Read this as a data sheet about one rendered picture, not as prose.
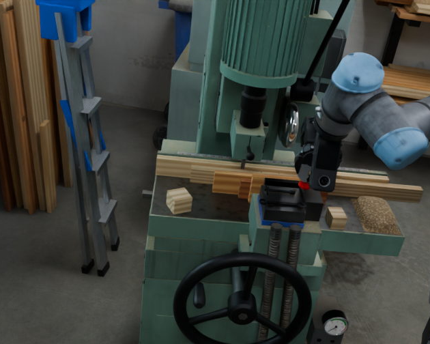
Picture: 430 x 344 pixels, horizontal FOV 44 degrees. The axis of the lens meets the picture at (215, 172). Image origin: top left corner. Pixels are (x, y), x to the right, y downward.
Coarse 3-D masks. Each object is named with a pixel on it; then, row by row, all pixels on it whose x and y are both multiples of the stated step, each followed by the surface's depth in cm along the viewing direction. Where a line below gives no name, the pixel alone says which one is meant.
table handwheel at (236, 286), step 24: (216, 264) 103; (240, 264) 102; (264, 264) 103; (288, 264) 105; (192, 288) 106; (240, 288) 113; (216, 312) 111; (240, 312) 107; (192, 336) 113; (288, 336) 113
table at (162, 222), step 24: (192, 192) 129; (216, 192) 130; (168, 216) 120; (192, 216) 121; (216, 216) 122; (240, 216) 123; (216, 240) 123; (240, 240) 120; (336, 240) 124; (360, 240) 124; (384, 240) 124
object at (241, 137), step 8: (240, 112) 132; (232, 120) 134; (232, 128) 132; (240, 128) 124; (248, 128) 125; (256, 128) 125; (232, 136) 130; (240, 136) 122; (248, 136) 122; (256, 136) 122; (264, 136) 122; (232, 144) 128; (240, 144) 123; (248, 144) 123; (256, 144) 123; (232, 152) 126; (240, 152) 124; (256, 152) 124; (256, 160) 126
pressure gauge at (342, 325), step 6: (330, 312) 130; (336, 312) 129; (342, 312) 130; (324, 318) 130; (330, 318) 128; (336, 318) 128; (342, 318) 128; (324, 324) 129; (330, 324) 129; (336, 324) 129; (342, 324) 129; (348, 324) 129; (324, 330) 130; (330, 330) 130; (336, 330) 130; (342, 330) 130
